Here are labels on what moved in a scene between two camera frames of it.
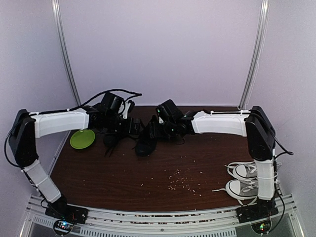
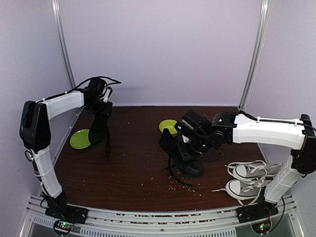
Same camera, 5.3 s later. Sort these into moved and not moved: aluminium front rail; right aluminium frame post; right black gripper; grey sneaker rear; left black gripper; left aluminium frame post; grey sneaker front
Moved: right black gripper; left black gripper
Not moved: right aluminium frame post; left aluminium frame post; grey sneaker front; grey sneaker rear; aluminium front rail
